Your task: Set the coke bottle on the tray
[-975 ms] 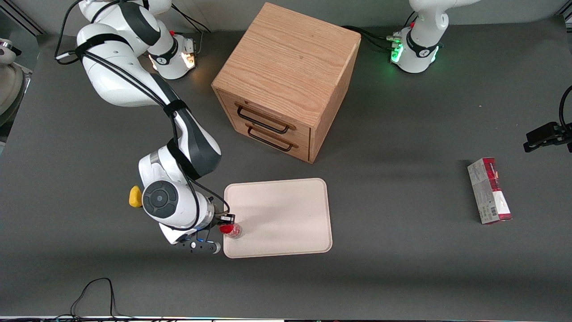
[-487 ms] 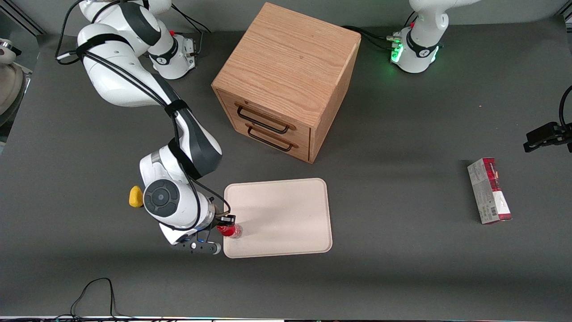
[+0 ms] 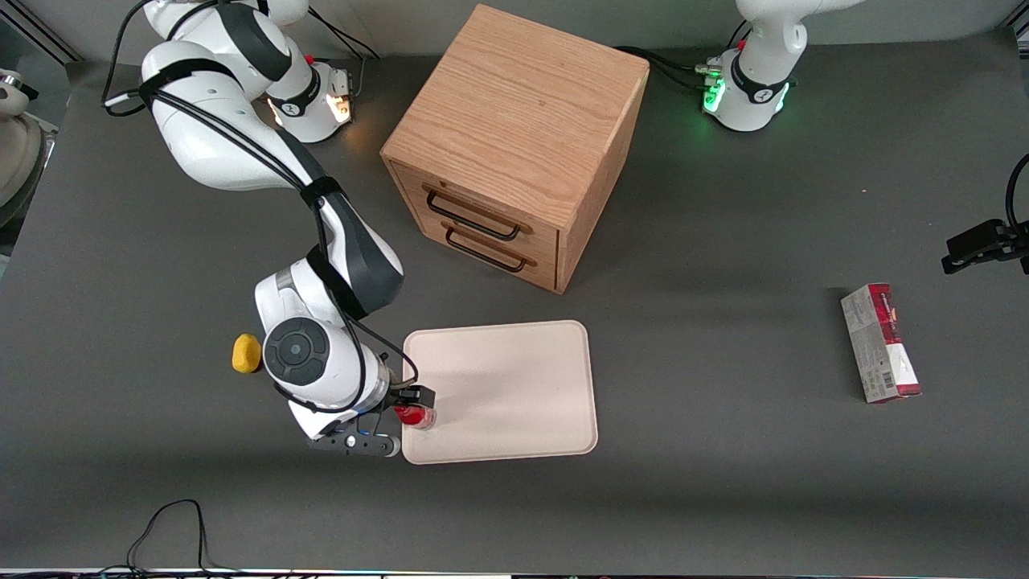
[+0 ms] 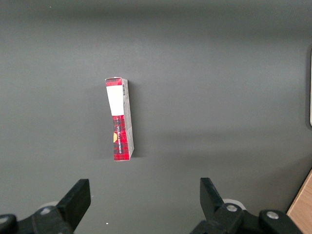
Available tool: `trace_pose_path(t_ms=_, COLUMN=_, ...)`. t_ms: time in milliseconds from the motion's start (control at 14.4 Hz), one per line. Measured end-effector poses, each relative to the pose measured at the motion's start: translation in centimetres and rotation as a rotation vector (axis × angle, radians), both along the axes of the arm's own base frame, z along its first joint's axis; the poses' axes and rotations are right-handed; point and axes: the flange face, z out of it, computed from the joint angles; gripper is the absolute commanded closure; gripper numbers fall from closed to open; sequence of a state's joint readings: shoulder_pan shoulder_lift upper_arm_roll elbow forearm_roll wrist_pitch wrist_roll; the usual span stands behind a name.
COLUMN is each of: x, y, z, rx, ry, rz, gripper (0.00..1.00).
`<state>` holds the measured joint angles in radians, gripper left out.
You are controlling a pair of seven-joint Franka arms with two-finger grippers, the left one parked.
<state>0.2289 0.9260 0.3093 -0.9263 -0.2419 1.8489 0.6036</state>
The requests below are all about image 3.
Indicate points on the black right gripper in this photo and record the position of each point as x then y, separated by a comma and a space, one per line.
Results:
411, 396

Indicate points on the grey and red carton box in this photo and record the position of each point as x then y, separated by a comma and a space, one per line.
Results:
880, 342

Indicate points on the red coke bottle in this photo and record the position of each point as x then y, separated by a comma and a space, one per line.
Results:
415, 416

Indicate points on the beige round background object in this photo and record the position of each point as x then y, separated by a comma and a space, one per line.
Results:
16, 153

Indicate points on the wooden drawer cabinet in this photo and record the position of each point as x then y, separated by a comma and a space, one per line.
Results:
518, 112

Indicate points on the aluminium frame rail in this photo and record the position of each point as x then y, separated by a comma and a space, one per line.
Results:
40, 36

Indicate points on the beige rectangular tray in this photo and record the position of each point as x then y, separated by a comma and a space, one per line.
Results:
506, 392

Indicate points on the yellow lemon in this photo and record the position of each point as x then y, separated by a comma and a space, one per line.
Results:
245, 353

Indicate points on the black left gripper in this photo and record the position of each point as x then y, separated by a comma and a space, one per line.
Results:
990, 240

